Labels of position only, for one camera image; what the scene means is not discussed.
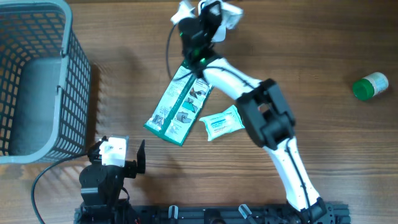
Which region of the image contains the green 3M package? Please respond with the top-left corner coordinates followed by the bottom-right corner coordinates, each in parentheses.
top-left (144, 62), bottom-right (213, 146)

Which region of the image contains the mint wet wipes pack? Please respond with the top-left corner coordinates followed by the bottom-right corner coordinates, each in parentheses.
top-left (199, 105), bottom-right (244, 141)

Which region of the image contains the green lid jar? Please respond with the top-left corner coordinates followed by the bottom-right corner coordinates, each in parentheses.
top-left (352, 72), bottom-right (389, 101)

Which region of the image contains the white blue pouch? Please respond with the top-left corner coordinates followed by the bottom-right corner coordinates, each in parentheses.
top-left (221, 1), bottom-right (244, 30)

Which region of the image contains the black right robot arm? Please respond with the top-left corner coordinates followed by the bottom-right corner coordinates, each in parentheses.
top-left (171, 1), bottom-right (327, 223)

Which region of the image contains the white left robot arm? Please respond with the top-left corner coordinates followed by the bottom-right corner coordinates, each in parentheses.
top-left (74, 136), bottom-right (146, 224)

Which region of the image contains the white barcode scanner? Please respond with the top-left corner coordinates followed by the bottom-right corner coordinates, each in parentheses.
top-left (198, 0), bottom-right (226, 43)

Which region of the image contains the grey plastic basket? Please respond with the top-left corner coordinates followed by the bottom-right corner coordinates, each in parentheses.
top-left (1, 0), bottom-right (91, 164)

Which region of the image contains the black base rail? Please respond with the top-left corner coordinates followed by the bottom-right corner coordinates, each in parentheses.
top-left (73, 203), bottom-right (351, 224)

